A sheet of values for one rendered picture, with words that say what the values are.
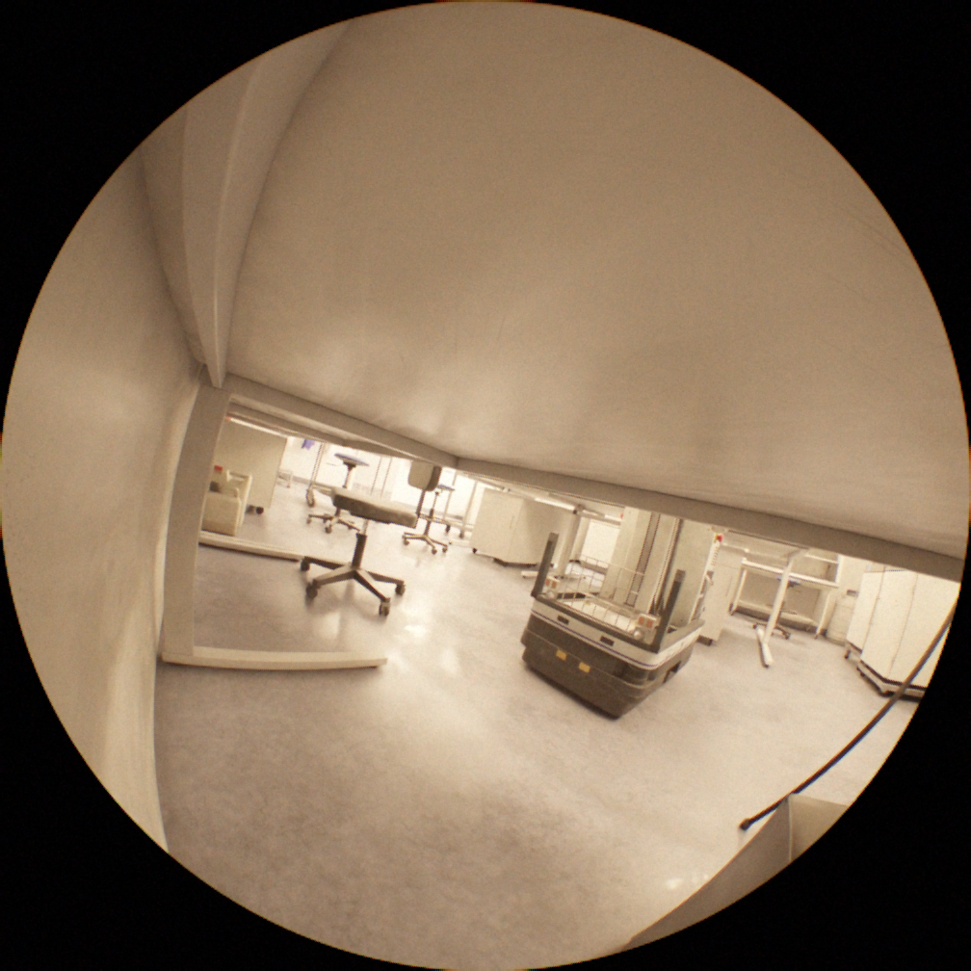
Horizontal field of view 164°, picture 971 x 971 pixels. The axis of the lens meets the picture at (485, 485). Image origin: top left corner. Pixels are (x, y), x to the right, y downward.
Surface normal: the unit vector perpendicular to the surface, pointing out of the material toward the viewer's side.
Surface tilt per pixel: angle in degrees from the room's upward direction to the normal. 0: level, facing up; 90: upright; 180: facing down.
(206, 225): 180
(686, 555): 90
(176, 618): 90
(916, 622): 90
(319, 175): 180
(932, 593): 90
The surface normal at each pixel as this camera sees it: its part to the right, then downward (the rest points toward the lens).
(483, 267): -0.27, 0.96
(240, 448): 0.69, 0.16
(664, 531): -0.73, -0.24
